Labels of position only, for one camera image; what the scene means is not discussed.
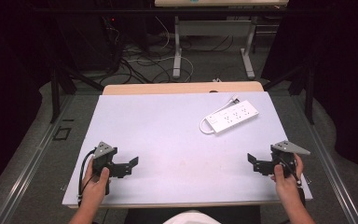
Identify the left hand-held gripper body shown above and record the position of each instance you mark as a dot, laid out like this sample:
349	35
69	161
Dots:
105	157

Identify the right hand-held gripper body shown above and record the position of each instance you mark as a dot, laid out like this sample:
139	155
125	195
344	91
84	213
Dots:
284	155

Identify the person's right hand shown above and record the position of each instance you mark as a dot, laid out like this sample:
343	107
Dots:
287	185

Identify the person's left hand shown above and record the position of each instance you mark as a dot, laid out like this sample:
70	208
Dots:
95	186

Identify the white table mat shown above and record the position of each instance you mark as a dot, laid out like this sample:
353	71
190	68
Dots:
167	149

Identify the white power strip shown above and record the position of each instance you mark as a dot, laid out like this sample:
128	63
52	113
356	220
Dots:
234	116

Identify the black metal stand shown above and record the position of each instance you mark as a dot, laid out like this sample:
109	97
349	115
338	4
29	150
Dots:
55	93
309	93

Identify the person's white shirt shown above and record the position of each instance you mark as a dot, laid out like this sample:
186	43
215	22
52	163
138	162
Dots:
192	218

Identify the black curtain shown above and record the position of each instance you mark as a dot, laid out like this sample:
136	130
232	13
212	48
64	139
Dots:
345	77
9	77

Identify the dark equipment rack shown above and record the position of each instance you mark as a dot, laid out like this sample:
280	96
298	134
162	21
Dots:
112	40

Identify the aluminium floor rail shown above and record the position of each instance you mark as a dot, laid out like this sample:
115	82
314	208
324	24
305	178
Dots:
28	165
329	168

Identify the white metal desk frame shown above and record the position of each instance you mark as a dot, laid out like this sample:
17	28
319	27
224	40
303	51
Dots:
213	28

